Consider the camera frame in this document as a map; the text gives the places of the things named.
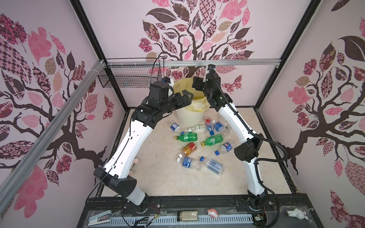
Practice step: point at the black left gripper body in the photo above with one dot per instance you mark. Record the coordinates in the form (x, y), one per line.
(174, 102)

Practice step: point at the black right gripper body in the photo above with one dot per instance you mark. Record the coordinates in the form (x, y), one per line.
(199, 83)

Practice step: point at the pepsi label small bottle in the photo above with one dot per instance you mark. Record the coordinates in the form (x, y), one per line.
(225, 148)

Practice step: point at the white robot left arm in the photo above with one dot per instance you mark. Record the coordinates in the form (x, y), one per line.
(115, 174)

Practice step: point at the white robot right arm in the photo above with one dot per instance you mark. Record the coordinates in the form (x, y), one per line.
(250, 142)

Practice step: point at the white bin with yellow bag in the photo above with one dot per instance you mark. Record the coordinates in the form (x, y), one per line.
(193, 114)

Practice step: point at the left green soda bottle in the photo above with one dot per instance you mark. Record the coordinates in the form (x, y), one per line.
(189, 137)

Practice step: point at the green soda bottle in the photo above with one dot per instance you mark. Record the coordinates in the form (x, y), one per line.
(213, 140)
(189, 137)

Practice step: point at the right green soda bottle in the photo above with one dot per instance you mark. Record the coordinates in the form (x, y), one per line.
(213, 140)

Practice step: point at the red yellow label bottle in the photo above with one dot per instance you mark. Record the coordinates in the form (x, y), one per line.
(189, 149)

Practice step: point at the striped plush doll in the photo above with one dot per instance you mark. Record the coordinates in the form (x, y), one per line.
(132, 170)

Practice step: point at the blue label bottle white cap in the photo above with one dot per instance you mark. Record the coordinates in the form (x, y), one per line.
(189, 163)

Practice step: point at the blue label bottle lower right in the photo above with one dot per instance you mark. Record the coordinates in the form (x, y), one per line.
(212, 165)

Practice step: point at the beige rectangular box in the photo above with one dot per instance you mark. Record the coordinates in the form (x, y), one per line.
(187, 216)

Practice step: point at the pink white small toy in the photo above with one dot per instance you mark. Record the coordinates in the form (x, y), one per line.
(213, 213)

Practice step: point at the white plush toy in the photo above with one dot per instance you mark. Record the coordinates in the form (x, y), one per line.
(297, 213)

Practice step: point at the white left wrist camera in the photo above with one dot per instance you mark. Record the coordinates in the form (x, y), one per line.
(170, 83)

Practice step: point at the black wire basket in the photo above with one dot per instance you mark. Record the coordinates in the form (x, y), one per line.
(132, 74)

